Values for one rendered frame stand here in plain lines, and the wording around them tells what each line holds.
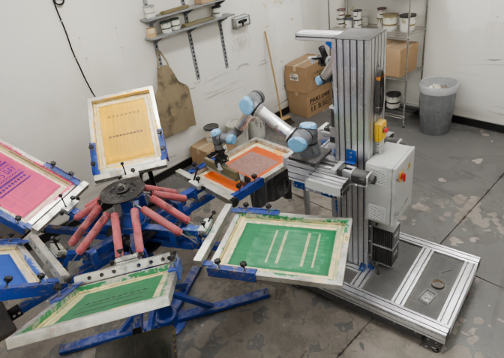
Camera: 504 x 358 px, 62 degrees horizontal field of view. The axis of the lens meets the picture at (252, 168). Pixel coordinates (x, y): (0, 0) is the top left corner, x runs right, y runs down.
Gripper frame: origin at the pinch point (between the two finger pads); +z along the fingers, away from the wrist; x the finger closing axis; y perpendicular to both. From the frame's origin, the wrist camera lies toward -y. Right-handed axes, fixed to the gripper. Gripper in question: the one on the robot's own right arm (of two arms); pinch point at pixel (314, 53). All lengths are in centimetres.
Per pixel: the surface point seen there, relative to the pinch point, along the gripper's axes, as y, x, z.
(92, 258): 37, -222, -66
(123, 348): 43, -219, -139
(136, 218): 20, -187, -73
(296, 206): 164, -40, 27
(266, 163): 62, -76, -22
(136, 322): 47, -210, -124
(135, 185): 13, -179, -48
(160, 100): 49, -112, 179
